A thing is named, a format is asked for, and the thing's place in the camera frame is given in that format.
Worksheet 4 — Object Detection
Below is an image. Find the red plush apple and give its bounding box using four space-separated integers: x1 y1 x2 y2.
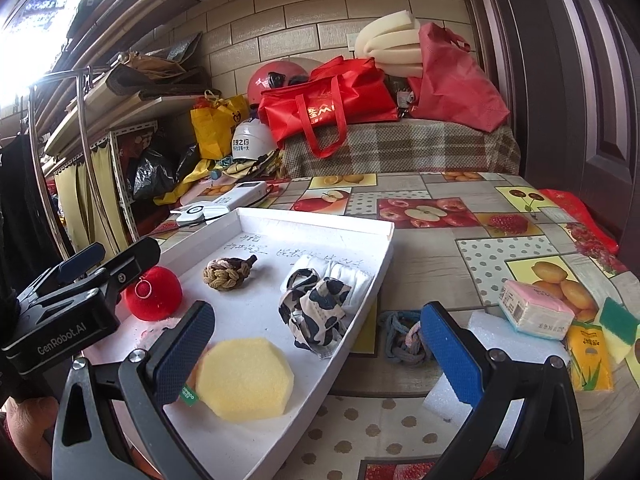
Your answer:
124 266 182 322

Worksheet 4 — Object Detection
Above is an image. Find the pink tissue pack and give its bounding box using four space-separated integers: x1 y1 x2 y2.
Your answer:
499 280 575 340

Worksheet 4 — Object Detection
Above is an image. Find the green yellow sponge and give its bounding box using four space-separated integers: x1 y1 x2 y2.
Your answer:
594 297 639 364

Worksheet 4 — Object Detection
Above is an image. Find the beige brown braided rope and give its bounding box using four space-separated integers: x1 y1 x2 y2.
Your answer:
202 253 260 292

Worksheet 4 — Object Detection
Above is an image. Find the yellow round sponge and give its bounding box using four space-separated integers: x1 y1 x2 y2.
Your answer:
195 338 294 422

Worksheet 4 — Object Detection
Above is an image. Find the grey pink braided rope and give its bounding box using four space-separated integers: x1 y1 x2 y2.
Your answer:
377 309 435 366

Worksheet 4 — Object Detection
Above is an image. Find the cow print cloth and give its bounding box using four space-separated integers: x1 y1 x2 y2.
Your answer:
279 268 352 360

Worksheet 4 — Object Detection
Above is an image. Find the person's left hand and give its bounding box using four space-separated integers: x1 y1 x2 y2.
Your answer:
4 396 58 479

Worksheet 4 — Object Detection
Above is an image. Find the yellow curtain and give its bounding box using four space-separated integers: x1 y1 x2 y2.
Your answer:
54 146 129 259

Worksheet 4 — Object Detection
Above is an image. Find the white round charger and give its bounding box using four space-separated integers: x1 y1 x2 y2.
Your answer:
171 203 215 226

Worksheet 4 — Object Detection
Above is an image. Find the black plastic bag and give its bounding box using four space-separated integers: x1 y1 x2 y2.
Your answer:
128 143 201 200

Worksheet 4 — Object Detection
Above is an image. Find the metal shelf rack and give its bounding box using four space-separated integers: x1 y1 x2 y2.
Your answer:
42 34 210 254

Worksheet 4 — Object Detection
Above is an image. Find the white power bank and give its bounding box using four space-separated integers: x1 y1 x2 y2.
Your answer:
205 181 269 216

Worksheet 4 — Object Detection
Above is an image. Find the red plastic bag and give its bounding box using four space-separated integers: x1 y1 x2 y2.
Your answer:
540 188 620 256

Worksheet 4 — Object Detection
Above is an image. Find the white shallow box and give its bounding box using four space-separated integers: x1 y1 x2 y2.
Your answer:
160 208 394 479

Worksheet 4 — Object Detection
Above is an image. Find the fruit print tablecloth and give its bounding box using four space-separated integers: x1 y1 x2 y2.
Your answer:
144 171 640 480

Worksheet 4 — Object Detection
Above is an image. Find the yellow shopping bag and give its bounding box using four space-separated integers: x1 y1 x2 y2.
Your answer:
190 90 250 160

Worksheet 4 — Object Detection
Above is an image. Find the white helmet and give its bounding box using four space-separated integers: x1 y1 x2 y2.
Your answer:
231 118 277 160

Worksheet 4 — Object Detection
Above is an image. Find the pink red helmet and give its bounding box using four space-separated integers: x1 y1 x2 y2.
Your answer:
246 61 309 106

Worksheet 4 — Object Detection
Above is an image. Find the plaid covered bench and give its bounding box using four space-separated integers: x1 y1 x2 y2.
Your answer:
281 119 521 178

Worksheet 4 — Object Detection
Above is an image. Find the bright red tote bag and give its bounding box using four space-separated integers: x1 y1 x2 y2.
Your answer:
258 56 399 158

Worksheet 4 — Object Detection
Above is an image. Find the dark red fabric bag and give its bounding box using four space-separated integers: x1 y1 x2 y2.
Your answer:
409 23 510 133

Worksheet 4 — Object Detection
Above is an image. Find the dark wooden door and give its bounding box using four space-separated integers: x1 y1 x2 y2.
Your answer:
469 0 639 271

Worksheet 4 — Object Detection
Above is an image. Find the cream foam roll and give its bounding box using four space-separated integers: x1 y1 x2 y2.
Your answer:
355 10 422 78

